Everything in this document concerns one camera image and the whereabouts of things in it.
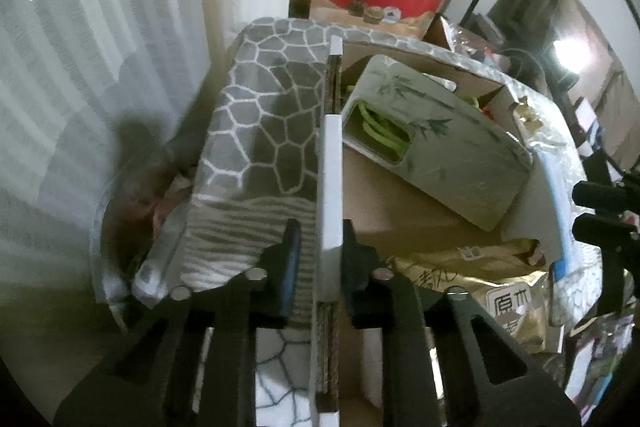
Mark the bright lamp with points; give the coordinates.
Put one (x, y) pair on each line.
(569, 56)

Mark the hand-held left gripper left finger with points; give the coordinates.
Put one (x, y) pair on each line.
(292, 268)

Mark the clear plastic storage bag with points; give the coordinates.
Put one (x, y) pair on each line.
(115, 227)

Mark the white barcode package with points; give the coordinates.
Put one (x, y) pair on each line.
(155, 267)

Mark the gold foil packet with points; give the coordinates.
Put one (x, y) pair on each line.
(500, 267)

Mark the large cardboard box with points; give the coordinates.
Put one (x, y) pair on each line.
(380, 194)

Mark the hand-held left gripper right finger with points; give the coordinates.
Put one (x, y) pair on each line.
(350, 268)

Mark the grey patterned blanket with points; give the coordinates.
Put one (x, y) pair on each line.
(260, 132)

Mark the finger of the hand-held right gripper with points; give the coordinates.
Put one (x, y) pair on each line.
(600, 196)
(600, 231)

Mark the white bamboo print tissue box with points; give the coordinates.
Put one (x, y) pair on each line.
(450, 142)

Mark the white sheer curtain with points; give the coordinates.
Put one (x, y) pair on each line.
(85, 72)

